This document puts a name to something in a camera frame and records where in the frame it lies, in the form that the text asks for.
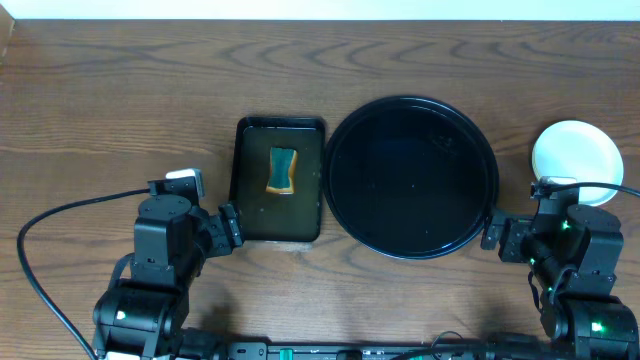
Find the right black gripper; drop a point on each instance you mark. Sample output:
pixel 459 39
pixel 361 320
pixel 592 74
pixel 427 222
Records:
pixel 503 238

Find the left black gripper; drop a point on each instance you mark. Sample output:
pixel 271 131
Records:
pixel 222 233

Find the green and orange sponge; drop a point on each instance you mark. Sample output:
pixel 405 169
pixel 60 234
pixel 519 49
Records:
pixel 282 171

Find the light blue plate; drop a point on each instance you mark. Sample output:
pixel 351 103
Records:
pixel 578 150

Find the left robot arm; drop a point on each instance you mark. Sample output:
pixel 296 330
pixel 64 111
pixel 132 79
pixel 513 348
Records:
pixel 147 301

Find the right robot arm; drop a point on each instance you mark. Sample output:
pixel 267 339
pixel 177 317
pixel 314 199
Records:
pixel 573 254

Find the black rectangular water tray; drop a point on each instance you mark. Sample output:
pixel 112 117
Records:
pixel 274 217

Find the round black serving tray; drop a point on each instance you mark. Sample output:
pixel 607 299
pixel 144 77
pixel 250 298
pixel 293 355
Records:
pixel 410 177

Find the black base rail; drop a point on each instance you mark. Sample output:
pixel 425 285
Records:
pixel 441 350

